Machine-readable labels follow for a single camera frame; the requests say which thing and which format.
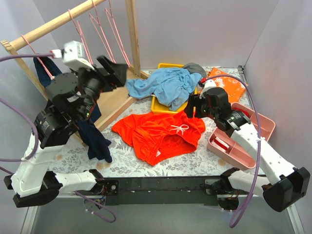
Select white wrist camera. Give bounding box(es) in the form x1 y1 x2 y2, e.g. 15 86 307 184
199 79 217 99
50 40 94 71

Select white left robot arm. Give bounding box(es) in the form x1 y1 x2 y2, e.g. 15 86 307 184
4 56 128 208

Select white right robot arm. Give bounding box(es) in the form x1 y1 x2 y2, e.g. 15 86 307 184
184 87 311 212

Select pink hanger with navy garment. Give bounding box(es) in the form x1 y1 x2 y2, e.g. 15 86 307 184
21 35 56 80

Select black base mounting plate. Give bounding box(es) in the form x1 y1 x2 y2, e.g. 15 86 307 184
84 177 252 211

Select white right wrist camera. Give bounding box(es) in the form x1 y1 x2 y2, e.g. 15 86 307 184
199 79 217 99

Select wooden clothes rack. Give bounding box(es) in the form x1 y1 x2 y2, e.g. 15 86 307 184
0 0 155 147

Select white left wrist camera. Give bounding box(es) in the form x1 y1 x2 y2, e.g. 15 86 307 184
50 40 94 71

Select pink compartment organizer box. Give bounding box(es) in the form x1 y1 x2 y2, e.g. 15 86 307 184
207 114 275 171

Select light blue shorts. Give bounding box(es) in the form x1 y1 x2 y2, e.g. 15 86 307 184
125 68 203 111

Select navy blue garment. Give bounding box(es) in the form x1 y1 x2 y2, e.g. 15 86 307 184
33 57 112 163

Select grey garment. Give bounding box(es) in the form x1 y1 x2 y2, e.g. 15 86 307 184
182 62 207 78

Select orange mesh shorts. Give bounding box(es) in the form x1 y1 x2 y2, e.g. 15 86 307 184
112 111 206 166

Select red white cloth in organizer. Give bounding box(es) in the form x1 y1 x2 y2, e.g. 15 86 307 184
211 137 230 152

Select orange worn folded cloth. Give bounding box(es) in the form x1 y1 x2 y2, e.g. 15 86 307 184
213 77 246 103

